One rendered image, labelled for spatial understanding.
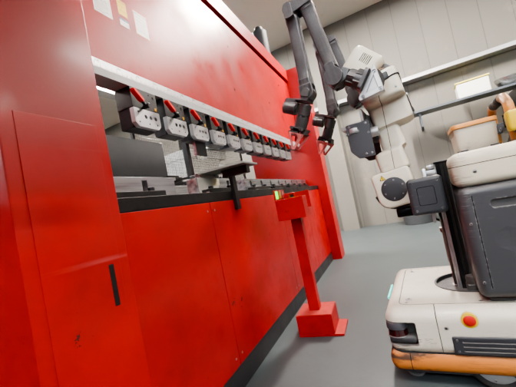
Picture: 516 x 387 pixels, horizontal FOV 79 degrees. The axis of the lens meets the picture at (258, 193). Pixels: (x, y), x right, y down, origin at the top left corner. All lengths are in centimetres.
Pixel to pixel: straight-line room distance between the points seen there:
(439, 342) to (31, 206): 131
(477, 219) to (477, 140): 33
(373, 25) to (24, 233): 645
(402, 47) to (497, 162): 532
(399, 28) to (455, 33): 88
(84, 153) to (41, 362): 44
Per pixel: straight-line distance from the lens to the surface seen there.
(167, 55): 173
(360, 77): 138
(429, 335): 138
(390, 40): 658
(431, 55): 643
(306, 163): 372
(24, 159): 78
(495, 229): 133
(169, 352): 116
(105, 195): 86
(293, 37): 155
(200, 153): 172
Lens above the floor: 77
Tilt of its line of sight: 2 degrees up
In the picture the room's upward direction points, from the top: 11 degrees counter-clockwise
